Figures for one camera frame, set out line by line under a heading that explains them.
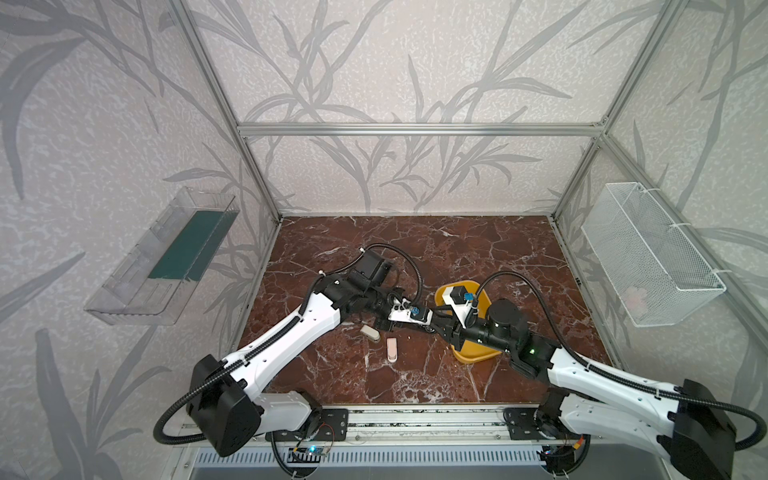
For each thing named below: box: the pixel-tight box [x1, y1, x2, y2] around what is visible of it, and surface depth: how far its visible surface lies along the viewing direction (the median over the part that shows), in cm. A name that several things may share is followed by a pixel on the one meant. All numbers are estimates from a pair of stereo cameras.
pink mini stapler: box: [387, 337, 398, 363], surface depth 86 cm
